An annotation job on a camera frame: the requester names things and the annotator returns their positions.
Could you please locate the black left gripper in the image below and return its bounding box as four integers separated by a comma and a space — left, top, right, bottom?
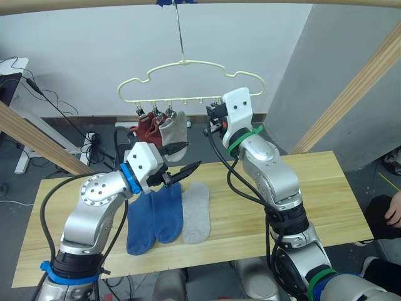
145, 141, 203, 191

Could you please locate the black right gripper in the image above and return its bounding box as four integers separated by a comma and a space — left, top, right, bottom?
206, 102, 228, 139

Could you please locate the blue sock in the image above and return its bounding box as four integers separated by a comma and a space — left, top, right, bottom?
126, 190, 157, 256
151, 181, 184, 245

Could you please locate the light grey sock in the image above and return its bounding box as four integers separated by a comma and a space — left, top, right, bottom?
158, 110, 189, 162
181, 181, 211, 245

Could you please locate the cream plastic clip hanger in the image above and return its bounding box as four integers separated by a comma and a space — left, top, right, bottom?
117, 59, 266, 107

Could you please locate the metal hanger hook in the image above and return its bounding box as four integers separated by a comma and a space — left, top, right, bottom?
174, 2, 187, 62

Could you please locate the person's bare hand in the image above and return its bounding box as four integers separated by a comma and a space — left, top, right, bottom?
384, 191, 401, 227

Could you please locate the green right wrist tie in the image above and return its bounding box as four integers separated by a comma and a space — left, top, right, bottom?
227, 125, 264, 156

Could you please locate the red sock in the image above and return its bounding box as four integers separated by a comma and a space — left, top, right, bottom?
130, 114, 157, 142
145, 115, 165, 148

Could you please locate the white power strip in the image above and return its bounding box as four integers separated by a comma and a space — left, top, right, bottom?
81, 139, 95, 165

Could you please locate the blue tape strip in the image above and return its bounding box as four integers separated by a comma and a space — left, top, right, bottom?
155, 0, 198, 7

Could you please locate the grey rounded shape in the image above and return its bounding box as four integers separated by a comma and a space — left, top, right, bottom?
155, 268, 189, 301

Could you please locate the black white sneaker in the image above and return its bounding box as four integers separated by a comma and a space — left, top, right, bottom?
362, 256, 380, 278
380, 149, 401, 176

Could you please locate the black flat screen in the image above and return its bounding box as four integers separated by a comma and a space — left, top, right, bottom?
0, 73, 23, 109

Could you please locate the white desk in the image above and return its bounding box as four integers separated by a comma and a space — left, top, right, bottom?
0, 57, 83, 175

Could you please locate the person's black trouser leg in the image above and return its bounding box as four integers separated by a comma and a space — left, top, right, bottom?
364, 194, 401, 241
363, 257, 401, 295

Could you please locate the horizontal wooden beam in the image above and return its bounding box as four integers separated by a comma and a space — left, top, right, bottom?
0, 0, 401, 18

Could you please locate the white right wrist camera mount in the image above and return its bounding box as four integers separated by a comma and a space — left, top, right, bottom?
221, 87, 256, 148

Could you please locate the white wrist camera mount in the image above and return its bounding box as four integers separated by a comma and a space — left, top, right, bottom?
125, 142, 165, 193
221, 87, 256, 148

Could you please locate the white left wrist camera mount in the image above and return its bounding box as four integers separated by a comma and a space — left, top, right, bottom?
125, 142, 165, 193

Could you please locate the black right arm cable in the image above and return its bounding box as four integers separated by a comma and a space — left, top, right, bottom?
205, 120, 283, 297

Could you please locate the blue left wrist ring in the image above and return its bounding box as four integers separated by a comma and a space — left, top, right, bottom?
120, 162, 142, 194

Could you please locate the black power cable bundle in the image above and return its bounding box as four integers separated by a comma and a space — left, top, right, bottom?
11, 56, 105, 166

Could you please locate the slanted wooden post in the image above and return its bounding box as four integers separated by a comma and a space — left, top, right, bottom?
0, 100, 95, 176
288, 20, 401, 155

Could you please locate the thin white cable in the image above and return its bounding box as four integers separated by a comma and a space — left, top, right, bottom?
0, 199, 34, 207

